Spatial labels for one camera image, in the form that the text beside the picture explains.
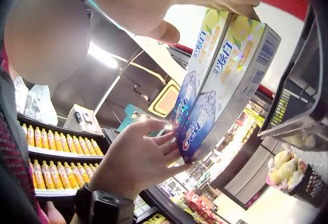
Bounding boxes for person's body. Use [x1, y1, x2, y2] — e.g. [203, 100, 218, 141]
[0, 46, 50, 224]

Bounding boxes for full shop shelf yellow bottles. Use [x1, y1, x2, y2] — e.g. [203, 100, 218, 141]
[17, 114, 109, 199]

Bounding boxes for square ceiling panel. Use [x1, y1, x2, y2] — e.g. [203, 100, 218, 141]
[149, 79, 181, 116]

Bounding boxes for lemon print toothpaste box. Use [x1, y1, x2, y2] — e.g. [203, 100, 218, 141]
[179, 14, 282, 164]
[169, 8, 233, 140]

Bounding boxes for person's left hand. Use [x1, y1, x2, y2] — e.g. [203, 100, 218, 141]
[88, 119, 192, 200]

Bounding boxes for black shelf with clear rail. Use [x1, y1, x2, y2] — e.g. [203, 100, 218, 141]
[257, 3, 328, 148]

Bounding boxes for person's left fingers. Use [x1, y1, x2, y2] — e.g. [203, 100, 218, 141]
[136, 119, 192, 173]

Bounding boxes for person's right hand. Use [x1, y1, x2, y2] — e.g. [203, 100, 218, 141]
[78, 0, 261, 43]

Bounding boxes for teal cardboard box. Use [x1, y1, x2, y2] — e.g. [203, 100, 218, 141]
[117, 103, 157, 133]

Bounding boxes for black basket of yellow fruit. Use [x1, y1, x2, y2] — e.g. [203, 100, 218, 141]
[266, 149, 328, 208]

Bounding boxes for person's right fingers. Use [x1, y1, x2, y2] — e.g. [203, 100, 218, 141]
[202, 3, 261, 22]

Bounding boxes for clear plastic bag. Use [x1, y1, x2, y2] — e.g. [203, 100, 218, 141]
[13, 77, 58, 126]

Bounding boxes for grey box with black device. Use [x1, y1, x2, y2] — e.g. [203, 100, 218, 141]
[63, 104, 103, 135]

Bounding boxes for black wrist band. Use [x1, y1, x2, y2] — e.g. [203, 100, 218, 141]
[74, 183, 135, 224]

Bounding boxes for person's right thumb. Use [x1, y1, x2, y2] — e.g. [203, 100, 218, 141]
[140, 19, 180, 43]

